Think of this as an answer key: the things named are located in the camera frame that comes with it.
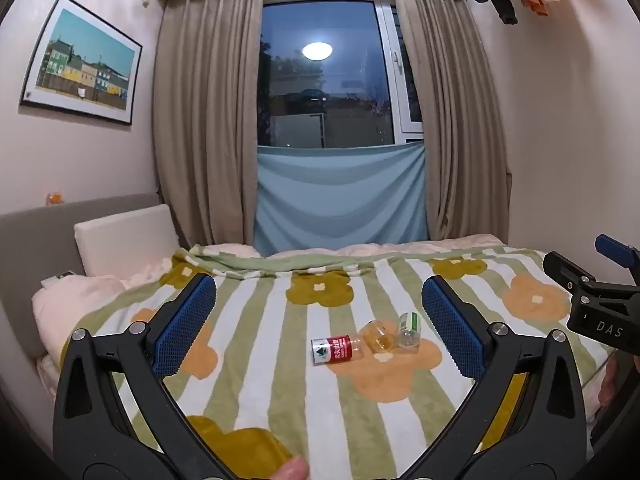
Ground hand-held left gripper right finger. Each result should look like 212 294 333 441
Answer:
400 275 587 480

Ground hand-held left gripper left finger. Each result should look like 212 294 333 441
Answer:
52 273 236 480

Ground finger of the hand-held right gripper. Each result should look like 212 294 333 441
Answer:
595 234 640 283
543 251 598 306

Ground green label glass cup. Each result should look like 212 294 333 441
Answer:
396 311 422 351

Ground amber glass cup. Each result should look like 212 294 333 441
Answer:
361 321 398 354

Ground red label glass cup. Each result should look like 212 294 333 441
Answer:
311 336 362 367

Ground person's left hand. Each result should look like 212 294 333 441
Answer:
270 455 309 480

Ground white pillow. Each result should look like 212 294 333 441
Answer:
74 204 182 278

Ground striped floral blanket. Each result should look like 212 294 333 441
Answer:
42 245 617 480

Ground light blue cloth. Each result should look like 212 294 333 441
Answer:
254 141 430 255

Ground grey bed headboard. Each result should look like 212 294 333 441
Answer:
0 193 173 361

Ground beige curtain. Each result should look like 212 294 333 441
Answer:
152 0 264 257
395 0 513 242

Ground window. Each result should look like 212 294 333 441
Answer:
257 0 426 150

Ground framed houses picture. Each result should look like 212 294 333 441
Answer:
19 0 143 126

